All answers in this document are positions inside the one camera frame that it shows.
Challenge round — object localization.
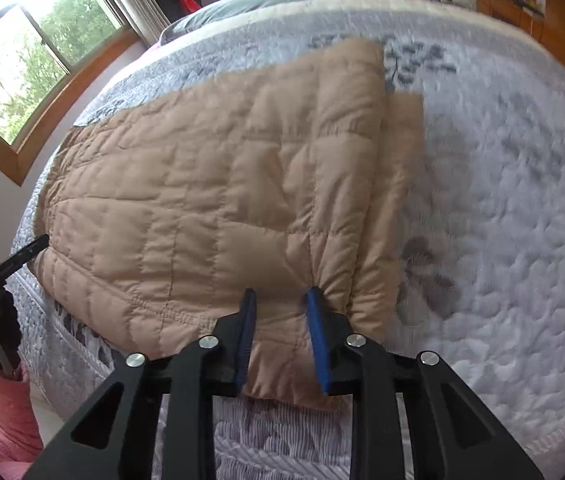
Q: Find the wooden desk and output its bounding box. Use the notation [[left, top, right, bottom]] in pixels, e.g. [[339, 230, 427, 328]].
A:
[[477, 0, 546, 36]]

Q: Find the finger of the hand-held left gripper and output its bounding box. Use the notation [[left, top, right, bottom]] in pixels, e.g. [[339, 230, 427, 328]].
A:
[[0, 234, 50, 311]]

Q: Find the tan quilted coat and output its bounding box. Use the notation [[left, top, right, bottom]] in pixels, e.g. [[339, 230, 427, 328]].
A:
[[30, 37, 426, 408]]

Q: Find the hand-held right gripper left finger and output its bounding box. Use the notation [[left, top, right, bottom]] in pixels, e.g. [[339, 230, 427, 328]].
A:
[[22, 287, 258, 480]]

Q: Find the pink cloth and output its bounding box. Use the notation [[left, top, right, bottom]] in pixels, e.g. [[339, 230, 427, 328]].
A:
[[0, 460, 36, 480]]

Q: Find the light grey curtain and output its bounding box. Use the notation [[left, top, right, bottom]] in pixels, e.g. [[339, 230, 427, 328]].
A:
[[87, 0, 170, 46]]

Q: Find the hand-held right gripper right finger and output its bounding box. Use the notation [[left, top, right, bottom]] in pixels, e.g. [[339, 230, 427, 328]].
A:
[[304, 286, 546, 480]]

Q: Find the large wooden framed window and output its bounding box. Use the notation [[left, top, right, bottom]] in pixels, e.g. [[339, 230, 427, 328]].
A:
[[0, 0, 136, 186]]

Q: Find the person's left forearm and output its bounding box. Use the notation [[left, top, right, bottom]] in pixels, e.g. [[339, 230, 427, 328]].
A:
[[0, 364, 44, 466]]

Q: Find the grey pillow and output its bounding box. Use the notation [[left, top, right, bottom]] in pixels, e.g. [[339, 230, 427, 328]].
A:
[[160, 0, 313, 43]]

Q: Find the bed with grey quilt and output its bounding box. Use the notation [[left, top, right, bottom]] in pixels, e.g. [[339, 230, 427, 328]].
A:
[[10, 0, 565, 480]]

